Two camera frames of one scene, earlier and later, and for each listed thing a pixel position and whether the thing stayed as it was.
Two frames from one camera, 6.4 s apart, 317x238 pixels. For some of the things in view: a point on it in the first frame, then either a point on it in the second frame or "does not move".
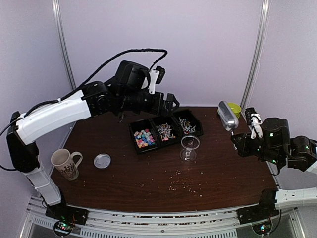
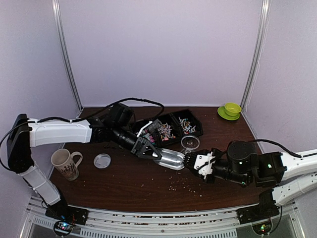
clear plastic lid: x=102 y=160 does not move
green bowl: x=236 y=108 does not move
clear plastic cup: x=189 y=144 does not move
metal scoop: x=229 y=118 to x=171 y=159
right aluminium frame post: x=256 y=56 does not move
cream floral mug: x=64 y=162 does not move
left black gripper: x=157 y=108 to x=145 y=144
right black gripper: x=242 y=147 to x=201 y=176
